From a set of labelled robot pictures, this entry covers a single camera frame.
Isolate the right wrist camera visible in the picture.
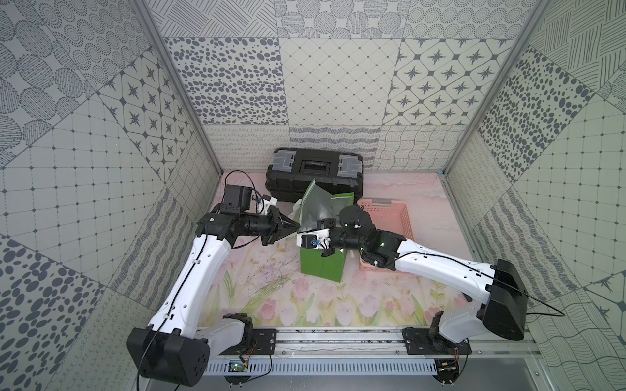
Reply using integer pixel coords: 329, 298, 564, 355
296, 230, 329, 250

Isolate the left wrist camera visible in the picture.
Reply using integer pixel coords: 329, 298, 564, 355
251, 194, 278, 213

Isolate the black plastic toolbox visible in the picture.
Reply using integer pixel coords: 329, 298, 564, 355
265, 148, 365, 203

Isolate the left controller board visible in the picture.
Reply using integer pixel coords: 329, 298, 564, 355
224, 360, 250, 385

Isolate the pink plastic basket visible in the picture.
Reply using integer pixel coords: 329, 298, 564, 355
356, 198, 417, 272

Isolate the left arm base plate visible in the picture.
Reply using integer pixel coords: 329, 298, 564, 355
221, 328, 277, 356

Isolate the controller board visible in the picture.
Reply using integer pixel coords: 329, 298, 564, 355
434, 360, 461, 385
224, 360, 250, 385

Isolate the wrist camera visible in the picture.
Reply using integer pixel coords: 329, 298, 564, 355
251, 194, 278, 213
296, 230, 329, 250

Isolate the aluminium mounting rail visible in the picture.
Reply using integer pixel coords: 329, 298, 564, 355
139, 325, 541, 361

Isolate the green insulated delivery bag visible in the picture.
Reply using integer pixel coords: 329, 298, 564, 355
294, 180, 355, 283

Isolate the right controller board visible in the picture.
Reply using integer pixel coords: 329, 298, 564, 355
434, 360, 461, 385

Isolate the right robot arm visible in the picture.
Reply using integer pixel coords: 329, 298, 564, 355
297, 205, 528, 344

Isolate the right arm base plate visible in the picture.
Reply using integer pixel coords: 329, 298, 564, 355
401, 327, 472, 355

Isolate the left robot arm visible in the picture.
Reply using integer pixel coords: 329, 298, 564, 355
127, 185, 300, 387

